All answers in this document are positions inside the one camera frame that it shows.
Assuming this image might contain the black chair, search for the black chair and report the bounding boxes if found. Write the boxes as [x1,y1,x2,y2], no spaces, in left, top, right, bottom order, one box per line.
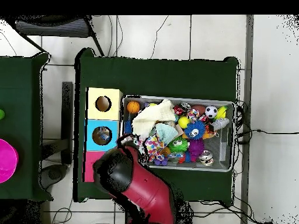
[4,15,106,57]

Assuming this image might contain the small soccer ball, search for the small soccer ball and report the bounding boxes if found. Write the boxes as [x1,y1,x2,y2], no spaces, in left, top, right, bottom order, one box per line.
[204,105,218,119]

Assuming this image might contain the blue spiky toy big eyes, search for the blue spiky toy big eyes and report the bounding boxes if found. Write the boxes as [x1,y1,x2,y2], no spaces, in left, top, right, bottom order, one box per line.
[123,119,134,135]

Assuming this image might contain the grey oval stand base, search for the grey oval stand base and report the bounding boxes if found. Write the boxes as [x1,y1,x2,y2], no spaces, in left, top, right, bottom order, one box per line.
[40,163,69,190]

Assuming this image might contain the black flat panel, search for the black flat panel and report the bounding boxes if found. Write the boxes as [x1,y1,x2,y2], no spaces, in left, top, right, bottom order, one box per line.
[61,81,74,165]

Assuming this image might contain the polka dot cloth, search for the polka dot cloth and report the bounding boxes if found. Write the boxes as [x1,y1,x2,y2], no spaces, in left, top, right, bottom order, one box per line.
[143,135,166,163]

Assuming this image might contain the black cable with plug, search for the black cable with plug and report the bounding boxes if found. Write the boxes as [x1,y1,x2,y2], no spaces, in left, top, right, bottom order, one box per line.
[235,128,299,136]

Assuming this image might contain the grey floor cable cover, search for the grey floor cable cover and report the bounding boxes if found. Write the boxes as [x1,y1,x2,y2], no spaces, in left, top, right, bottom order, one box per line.
[240,15,255,224]

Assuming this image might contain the mint green waffle cloth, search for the mint green waffle cloth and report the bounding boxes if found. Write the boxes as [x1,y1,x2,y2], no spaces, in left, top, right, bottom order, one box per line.
[149,122,179,145]

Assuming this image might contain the dark green table cloth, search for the dark green table cloth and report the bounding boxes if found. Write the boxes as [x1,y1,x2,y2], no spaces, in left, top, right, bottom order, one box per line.
[73,47,240,203]
[0,52,53,202]

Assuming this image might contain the blue spiky toy small eyes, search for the blue spiky toy small eyes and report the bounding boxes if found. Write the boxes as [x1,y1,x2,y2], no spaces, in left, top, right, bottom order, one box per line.
[184,120,206,141]

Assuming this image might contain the wooden box with three holes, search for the wooden box with three holes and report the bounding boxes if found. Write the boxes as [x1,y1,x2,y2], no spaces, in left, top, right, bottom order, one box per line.
[81,87,124,184]

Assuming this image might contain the purple knobbly toy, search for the purple knobbly toy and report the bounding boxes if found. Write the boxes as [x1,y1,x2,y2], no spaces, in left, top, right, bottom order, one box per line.
[188,139,206,163]

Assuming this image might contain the green spiky toy with eyes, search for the green spiky toy with eyes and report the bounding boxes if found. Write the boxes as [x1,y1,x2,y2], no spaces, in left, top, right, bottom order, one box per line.
[167,136,189,153]

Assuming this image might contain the small orange basketball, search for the small orange basketball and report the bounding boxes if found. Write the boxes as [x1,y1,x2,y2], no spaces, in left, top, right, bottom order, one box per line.
[126,100,141,114]

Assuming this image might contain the cream waffle cloth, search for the cream waffle cloth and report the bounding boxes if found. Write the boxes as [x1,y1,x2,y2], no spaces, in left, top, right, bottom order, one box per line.
[131,99,177,140]

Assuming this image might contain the grey crushed bottle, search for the grey crushed bottle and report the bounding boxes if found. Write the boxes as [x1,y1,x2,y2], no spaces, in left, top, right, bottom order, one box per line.
[208,117,231,132]

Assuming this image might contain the pink round bowl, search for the pink round bowl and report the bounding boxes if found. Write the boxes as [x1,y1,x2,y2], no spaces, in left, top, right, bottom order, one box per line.
[0,138,19,184]

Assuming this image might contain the shallow silver mesh bin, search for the shallow silver mesh bin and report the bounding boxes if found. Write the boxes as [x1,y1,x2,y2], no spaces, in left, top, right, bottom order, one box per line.
[117,94,237,173]

